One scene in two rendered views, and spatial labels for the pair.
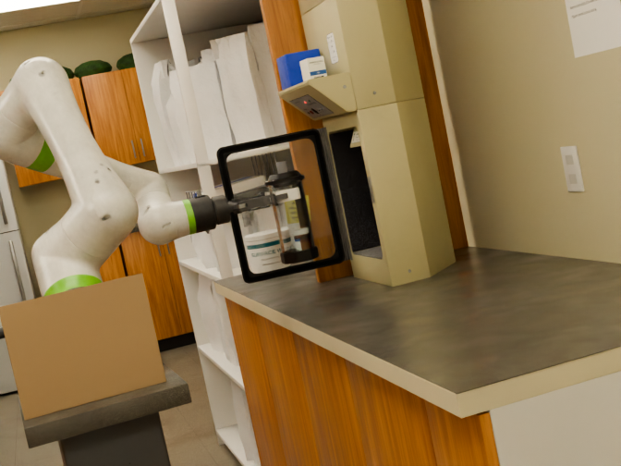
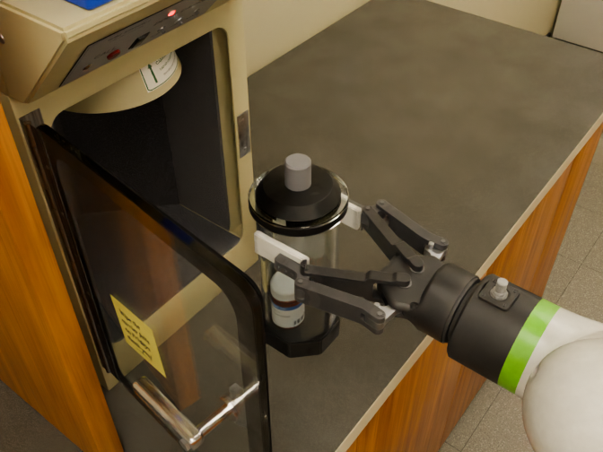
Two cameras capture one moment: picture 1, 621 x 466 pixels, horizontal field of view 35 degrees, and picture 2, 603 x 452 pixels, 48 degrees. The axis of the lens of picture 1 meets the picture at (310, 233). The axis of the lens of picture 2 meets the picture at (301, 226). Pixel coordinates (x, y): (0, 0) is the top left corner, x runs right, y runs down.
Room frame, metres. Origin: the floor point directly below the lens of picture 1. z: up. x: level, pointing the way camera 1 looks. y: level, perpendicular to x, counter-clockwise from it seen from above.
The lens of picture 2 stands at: (2.96, 0.48, 1.74)
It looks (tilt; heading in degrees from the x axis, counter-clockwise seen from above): 43 degrees down; 233
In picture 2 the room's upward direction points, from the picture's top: straight up
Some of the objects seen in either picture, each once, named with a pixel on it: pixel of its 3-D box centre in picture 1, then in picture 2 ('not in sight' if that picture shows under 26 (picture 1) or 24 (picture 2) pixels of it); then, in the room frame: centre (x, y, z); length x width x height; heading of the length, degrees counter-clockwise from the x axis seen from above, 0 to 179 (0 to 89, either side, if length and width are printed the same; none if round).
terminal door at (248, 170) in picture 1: (281, 205); (162, 345); (2.82, 0.07, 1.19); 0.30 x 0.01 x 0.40; 98
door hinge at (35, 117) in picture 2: (335, 194); (79, 262); (2.84, -0.09, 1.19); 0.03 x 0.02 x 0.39; 15
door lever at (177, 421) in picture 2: not in sight; (183, 403); (2.84, 0.14, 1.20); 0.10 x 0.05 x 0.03; 98
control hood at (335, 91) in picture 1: (315, 101); (173, 0); (2.68, -0.09, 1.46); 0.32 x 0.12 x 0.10; 15
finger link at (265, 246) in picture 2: not in sight; (281, 255); (2.67, 0.07, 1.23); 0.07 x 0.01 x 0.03; 106
